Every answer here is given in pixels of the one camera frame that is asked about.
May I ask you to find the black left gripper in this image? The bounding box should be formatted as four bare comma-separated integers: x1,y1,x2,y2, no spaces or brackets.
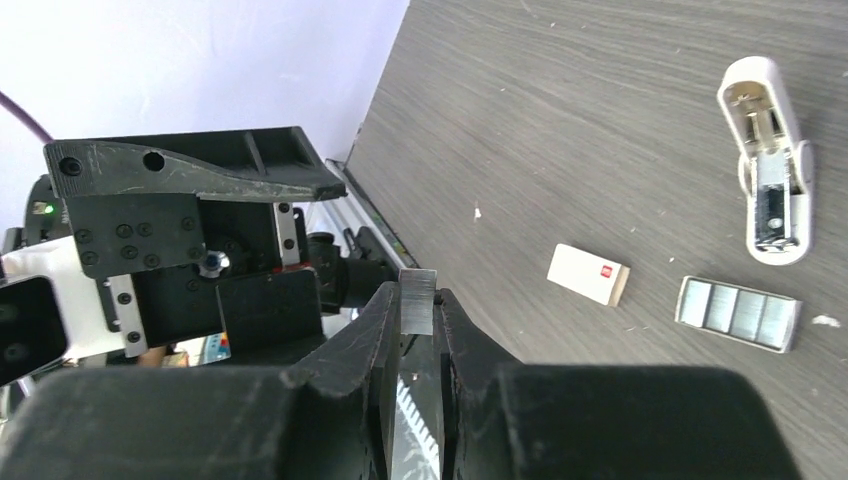
43,126,347,352

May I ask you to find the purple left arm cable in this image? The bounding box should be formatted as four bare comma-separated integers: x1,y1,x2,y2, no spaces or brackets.
0,89,54,147

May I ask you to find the silver staple strip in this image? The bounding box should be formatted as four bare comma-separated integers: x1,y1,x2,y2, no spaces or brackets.
399,268,437,336

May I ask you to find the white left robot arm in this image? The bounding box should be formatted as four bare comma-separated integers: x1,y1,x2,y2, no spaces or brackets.
43,126,398,357

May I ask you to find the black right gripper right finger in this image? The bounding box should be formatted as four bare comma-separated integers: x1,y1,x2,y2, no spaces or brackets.
433,289,801,479

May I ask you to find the white staple box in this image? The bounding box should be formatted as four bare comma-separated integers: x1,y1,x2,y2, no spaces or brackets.
546,243,630,307

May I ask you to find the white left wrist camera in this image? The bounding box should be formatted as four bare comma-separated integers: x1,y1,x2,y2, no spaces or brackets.
1,237,124,386

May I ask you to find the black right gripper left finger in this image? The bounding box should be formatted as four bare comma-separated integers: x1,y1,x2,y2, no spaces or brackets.
1,282,400,479

